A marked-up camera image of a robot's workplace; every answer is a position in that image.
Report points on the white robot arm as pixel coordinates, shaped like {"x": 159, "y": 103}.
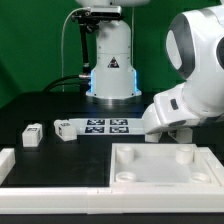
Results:
{"x": 195, "y": 47}

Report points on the white marker tag sheet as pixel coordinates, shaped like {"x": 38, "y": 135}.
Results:
{"x": 108, "y": 126}

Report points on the white square table top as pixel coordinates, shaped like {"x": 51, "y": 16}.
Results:
{"x": 154, "y": 165}

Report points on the white U-shaped obstacle fence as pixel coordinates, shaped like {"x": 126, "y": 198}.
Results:
{"x": 122, "y": 199}

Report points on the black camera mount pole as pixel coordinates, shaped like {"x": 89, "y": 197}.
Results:
{"x": 87, "y": 25}

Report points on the black camera on mount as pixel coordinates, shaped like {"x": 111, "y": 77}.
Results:
{"x": 105, "y": 11}

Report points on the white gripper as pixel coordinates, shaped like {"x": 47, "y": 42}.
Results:
{"x": 169, "y": 112}

